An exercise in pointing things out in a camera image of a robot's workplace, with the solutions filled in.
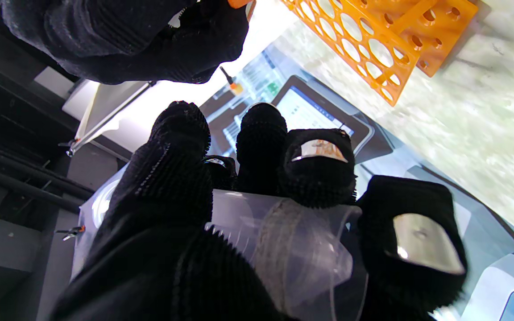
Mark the grey wall box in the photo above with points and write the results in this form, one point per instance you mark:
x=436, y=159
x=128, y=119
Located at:
x=54, y=82

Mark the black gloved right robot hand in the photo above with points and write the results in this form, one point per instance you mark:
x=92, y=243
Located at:
x=118, y=40

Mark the orange test tube rack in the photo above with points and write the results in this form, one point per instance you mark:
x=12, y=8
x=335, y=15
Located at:
x=411, y=18

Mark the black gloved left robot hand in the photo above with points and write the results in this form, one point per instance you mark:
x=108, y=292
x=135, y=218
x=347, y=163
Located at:
x=159, y=200

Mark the grey framed light panel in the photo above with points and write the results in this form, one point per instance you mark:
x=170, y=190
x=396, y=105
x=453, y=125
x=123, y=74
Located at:
x=105, y=107

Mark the clear plastic test tube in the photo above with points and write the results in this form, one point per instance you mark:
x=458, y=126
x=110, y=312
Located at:
x=301, y=254

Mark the orange tipped spring clamp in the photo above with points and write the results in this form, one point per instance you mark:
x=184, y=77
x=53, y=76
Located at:
x=74, y=232

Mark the printed laboratory backdrop banner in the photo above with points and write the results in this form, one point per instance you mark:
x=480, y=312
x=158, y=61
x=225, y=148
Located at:
x=310, y=111

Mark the orange tube cap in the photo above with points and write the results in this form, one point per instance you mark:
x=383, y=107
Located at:
x=241, y=3

